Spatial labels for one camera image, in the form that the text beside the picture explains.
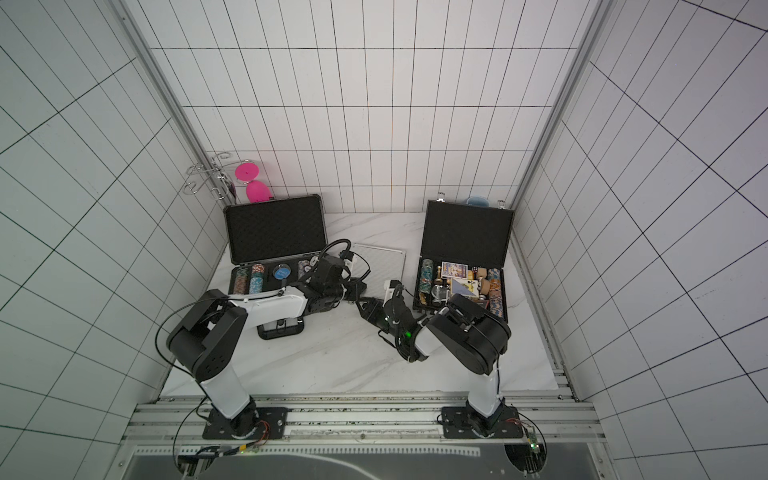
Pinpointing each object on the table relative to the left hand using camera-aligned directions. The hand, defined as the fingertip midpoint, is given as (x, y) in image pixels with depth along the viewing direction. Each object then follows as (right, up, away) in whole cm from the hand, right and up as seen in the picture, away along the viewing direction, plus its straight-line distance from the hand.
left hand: (362, 295), depth 93 cm
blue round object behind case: (+45, +33, +24) cm, 61 cm away
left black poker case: (-33, +16, +8) cm, 38 cm away
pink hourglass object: (-37, +39, +1) cm, 54 cm away
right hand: (0, +1, -2) cm, 2 cm away
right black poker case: (+35, +13, +10) cm, 39 cm away
